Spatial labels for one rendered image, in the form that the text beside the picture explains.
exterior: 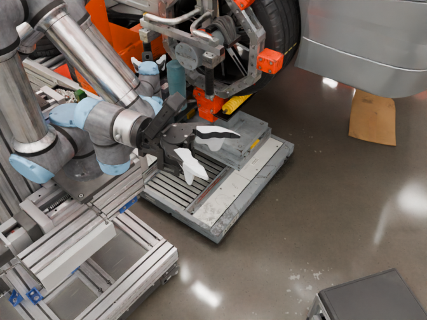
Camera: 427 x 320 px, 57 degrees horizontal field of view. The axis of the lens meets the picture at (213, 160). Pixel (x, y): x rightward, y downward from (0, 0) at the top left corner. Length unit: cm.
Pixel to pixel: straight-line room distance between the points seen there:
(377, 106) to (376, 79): 128
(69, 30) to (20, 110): 23
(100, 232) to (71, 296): 57
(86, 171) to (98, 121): 46
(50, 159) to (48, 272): 34
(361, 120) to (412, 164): 46
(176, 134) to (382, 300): 115
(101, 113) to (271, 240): 144
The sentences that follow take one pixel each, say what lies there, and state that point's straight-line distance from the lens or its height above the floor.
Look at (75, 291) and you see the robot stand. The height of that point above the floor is 21.
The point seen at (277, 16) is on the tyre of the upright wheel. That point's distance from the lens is 176.
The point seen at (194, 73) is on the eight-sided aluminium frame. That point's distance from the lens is 207.
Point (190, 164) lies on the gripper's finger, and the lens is 72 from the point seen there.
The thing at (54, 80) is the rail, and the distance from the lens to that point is 265.
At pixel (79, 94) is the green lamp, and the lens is 197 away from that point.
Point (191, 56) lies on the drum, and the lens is 175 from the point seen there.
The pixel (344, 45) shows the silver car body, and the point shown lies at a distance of 179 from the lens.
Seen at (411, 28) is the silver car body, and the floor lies 107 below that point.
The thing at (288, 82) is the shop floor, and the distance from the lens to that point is 315.
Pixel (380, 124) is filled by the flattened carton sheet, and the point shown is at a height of 1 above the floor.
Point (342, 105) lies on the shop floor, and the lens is 301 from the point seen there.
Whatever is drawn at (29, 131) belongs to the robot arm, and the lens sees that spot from 110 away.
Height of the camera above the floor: 178
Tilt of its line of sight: 46 degrees down
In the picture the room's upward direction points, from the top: straight up
